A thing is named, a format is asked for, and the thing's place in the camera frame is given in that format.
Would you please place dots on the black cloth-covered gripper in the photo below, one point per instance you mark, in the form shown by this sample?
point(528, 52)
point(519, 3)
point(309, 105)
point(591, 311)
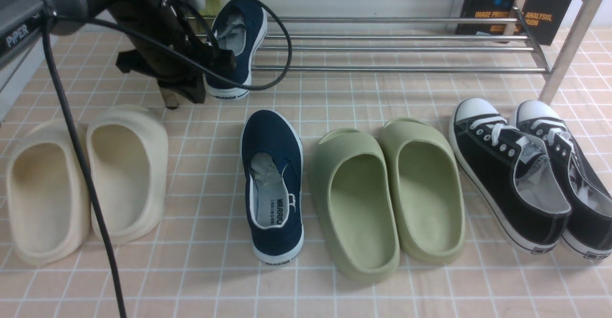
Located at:
point(166, 48)

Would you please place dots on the navy canvas shoe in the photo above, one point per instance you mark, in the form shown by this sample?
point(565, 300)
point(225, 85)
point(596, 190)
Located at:
point(273, 162)
point(240, 27)

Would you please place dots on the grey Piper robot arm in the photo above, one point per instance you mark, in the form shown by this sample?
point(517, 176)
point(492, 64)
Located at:
point(22, 23)

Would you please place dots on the silver metal shoe rack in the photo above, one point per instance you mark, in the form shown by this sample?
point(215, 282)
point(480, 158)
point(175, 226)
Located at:
point(517, 38)

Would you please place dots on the yellow-green book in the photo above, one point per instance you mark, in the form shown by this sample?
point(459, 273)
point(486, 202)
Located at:
point(208, 9)

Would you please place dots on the cream right slide slipper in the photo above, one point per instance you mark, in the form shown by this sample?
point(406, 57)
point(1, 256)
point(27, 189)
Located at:
point(128, 150)

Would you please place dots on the cream slide slipper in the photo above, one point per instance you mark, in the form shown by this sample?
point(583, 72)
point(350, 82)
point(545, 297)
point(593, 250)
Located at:
point(47, 199)
point(128, 150)

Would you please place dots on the cream left slide slipper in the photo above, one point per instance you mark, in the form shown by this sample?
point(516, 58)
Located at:
point(47, 199)

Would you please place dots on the green left slide slipper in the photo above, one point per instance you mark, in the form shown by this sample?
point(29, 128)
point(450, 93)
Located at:
point(350, 190)

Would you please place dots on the green slide slipper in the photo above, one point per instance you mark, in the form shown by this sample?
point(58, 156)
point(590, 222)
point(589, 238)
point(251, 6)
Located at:
point(426, 192)
point(350, 190)

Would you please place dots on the green right slide slipper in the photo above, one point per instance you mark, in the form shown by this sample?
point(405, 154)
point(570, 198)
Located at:
point(426, 192)

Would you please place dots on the black left lace-up sneaker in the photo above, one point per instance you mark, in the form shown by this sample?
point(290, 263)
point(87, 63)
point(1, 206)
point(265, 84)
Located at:
point(513, 172)

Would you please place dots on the black lace-up sneaker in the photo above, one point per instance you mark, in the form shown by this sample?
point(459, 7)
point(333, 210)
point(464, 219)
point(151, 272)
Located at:
point(513, 172)
point(589, 230)

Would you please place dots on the black image processing book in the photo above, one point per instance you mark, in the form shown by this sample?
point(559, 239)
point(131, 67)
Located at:
point(543, 17)

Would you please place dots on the black right lace-up sneaker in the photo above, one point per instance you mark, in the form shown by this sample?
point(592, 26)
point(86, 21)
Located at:
point(589, 230)

